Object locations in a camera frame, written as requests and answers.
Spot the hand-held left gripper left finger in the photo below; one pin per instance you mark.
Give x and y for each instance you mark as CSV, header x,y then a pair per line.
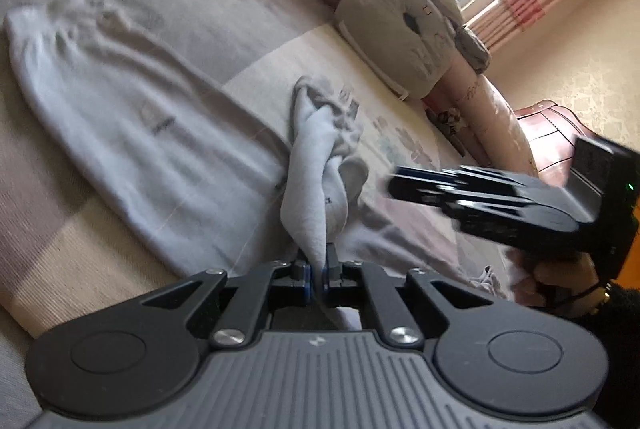
x,y
300,279

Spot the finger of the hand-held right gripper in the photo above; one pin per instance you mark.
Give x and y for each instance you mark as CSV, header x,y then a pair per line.
x,y
430,174
420,194

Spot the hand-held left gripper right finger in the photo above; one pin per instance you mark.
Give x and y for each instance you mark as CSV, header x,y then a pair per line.
x,y
345,279

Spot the grey pants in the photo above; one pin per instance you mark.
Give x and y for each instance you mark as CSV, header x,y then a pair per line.
x,y
150,134

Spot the person's right forearm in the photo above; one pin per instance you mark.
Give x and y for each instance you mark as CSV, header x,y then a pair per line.
x,y
622,334

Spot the person's right hand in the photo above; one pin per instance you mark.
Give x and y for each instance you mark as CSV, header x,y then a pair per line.
x,y
555,276

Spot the pink folded quilt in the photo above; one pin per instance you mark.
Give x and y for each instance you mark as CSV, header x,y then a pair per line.
x,y
480,109

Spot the wooden headboard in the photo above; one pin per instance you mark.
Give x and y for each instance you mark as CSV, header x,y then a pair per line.
x,y
550,129

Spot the folded grey-green cloth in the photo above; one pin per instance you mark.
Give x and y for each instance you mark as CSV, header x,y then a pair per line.
x,y
475,49

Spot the grey cat-face cushion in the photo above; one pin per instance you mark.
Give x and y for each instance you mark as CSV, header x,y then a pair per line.
x,y
390,29

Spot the bed with patchwork sheet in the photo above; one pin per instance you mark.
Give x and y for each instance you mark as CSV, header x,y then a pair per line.
x,y
60,269

